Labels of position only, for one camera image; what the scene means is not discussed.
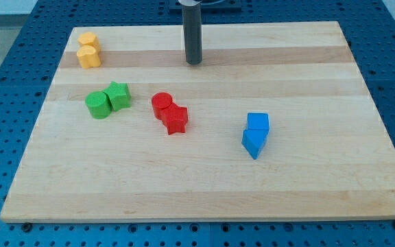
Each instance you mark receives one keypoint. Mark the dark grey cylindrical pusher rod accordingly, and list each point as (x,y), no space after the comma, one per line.
(192,28)

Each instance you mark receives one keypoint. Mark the red cylinder block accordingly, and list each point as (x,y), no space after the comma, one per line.
(160,101)

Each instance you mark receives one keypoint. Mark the yellow hexagon block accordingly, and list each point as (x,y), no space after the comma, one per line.
(90,39)

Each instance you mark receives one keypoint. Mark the red star block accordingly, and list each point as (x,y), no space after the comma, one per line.
(174,118)

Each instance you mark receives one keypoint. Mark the green star block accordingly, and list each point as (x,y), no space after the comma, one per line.
(118,95)

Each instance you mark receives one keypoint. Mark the yellow heart block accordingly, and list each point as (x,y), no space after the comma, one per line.
(88,57)

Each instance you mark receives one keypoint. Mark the blue cube block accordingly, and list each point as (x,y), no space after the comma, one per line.
(258,121)

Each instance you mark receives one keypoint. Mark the green cylinder block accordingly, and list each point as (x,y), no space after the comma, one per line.
(98,105)

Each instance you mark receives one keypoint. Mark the light wooden board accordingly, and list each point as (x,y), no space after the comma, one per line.
(327,157)

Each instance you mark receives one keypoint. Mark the blue triangular block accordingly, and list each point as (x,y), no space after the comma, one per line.
(254,141)

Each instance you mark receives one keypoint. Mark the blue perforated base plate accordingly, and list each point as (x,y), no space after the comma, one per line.
(29,67)

